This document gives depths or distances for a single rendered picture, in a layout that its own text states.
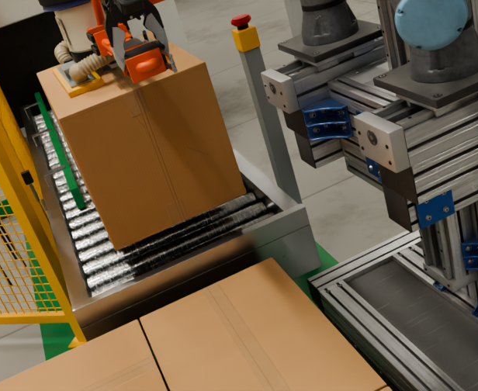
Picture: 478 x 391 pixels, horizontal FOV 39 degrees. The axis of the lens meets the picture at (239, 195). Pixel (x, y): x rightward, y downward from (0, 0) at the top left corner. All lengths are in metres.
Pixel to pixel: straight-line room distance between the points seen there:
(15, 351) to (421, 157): 2.07
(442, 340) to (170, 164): 0.90
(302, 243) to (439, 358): 0.49
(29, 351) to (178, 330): 1.32
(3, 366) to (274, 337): 1.59
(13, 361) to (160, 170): 1.38
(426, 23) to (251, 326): 0.83
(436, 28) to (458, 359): 1.01
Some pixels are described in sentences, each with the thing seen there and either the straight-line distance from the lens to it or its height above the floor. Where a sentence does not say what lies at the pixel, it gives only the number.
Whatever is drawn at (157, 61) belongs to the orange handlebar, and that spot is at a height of 1.22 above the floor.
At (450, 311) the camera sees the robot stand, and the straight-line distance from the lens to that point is 2.10.
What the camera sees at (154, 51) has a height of 1.23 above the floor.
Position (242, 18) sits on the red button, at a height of 1.04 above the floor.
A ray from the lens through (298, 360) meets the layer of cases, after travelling 1.53.
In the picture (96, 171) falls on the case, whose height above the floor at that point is 0.92.
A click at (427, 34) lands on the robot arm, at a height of 1.18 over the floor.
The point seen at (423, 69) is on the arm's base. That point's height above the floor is 1.07.
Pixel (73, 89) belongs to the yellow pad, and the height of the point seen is 1.10.
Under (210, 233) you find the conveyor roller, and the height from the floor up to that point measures 0.53.
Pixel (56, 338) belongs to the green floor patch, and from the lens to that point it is 2.95.
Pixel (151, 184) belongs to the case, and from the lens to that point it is 1.83.
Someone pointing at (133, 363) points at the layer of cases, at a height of 0.54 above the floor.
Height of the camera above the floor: 1.55
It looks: 27 degrees down
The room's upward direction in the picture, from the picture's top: 18 degrees counter-clockwise
